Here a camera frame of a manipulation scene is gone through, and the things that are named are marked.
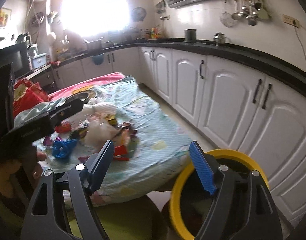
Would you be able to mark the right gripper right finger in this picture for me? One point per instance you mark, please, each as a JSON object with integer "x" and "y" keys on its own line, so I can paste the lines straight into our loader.
{"x": 242, "y": 208}

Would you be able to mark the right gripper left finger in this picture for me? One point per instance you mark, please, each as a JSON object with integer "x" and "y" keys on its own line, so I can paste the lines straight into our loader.
{"x": 46, "y": 216}

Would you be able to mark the purple snack wrapper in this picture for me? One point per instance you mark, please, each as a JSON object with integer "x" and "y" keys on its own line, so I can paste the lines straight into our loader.
{"x": 48, "y": 141}

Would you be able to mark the blue glove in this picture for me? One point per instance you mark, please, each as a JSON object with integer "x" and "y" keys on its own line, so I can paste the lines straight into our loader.
{"x": 62, "y": 149}

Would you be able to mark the green pea snack packet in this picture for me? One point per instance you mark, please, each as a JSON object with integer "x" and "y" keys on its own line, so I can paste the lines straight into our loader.
{"x": 78, "y": 134}

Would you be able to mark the white plastic bag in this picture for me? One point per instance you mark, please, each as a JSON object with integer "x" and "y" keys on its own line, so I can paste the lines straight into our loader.
{"x": 99, "y": 130}

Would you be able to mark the red yellow snack packet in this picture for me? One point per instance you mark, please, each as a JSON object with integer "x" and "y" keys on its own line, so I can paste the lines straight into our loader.
{"x": 125, "y": 141}

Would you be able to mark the yellow red snack wrapper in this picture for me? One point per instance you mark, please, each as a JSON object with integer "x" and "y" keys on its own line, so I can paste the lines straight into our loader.
{"x": 111, "y": 119}

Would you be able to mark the yellow rimmed trash bin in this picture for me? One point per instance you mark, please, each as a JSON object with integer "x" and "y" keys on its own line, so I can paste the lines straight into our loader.
{"x": 189, "y": 203}

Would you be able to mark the person's left hand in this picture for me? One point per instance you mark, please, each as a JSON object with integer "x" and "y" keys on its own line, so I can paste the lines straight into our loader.
{"x": 37, "y": 168}

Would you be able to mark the red embroidered cushion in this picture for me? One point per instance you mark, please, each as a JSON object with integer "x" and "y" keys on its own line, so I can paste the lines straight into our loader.
{"x": 26, "y": 95}

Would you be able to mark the metal plate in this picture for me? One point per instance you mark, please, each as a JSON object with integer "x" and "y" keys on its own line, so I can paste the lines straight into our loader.
{"x": 83, "y": 96}

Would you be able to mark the hello kitty blanket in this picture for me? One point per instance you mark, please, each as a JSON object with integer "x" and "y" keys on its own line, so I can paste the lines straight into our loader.
{"x": 152, "y": 149}

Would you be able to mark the blue hanging bin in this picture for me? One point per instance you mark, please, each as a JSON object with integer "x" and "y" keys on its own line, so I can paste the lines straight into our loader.
{"x": 98, "y": 59}

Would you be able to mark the steel stock pot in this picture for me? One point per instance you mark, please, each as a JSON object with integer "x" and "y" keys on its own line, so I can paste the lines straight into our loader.
{"x": 94, "y": 45}

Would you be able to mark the black countertop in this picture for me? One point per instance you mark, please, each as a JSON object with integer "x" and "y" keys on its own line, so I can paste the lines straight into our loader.
{"x": 271, "y": 65}

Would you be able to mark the small steel teapot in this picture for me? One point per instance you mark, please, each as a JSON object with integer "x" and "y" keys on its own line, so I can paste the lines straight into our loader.
{"x": 219, "y": 38}

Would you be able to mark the dark metal cup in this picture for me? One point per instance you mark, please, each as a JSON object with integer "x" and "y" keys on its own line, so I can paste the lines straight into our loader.
{"x": 190, "y": 35}

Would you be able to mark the hanging steel ladle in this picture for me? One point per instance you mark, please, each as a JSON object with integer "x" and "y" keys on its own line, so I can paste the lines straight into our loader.
{"x": 236, "y": 16}

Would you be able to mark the wall power socket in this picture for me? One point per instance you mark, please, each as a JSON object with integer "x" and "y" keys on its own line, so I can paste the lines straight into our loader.
{"x": 290, "y": 20}

